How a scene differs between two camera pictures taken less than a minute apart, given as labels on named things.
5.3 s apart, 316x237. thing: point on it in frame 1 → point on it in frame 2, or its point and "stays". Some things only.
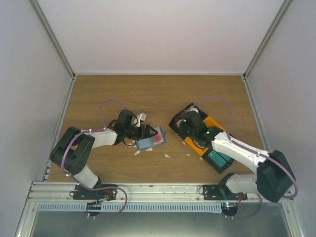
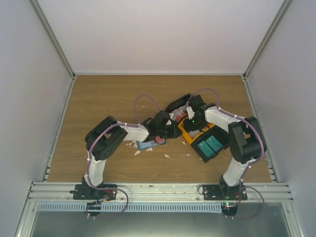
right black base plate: x=215 y=192 stays
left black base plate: x=99 y=192 stays
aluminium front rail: x=176 y=192 stays
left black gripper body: x=138 y=135 → x=168 y=134
